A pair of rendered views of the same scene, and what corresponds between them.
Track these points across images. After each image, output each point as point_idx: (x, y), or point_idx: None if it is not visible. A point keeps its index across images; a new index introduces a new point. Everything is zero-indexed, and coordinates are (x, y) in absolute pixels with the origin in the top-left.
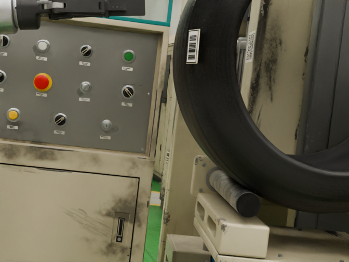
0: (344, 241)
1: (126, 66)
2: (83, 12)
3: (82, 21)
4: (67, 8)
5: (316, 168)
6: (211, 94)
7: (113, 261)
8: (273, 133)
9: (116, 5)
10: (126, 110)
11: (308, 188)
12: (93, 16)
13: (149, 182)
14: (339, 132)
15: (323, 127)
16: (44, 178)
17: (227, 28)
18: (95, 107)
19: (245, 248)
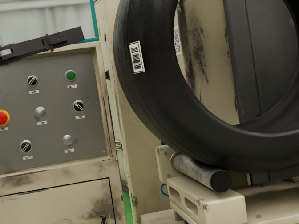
0: None
1: (71, 84)
2: (30, 52)
3: None
4: (15, 53)
5: (270, 133)
6: (163, 94)
7: None
8: (216, 110)
9: (57, 38)
10: (81, 122)
11: (268, 153)
12: (38, 53)
13: (118, 179)
14: (266, 92)
15: (252, 91)
16: (26, 201)
17: (162, 34)
18: (53, 127)
19: (228, 219)
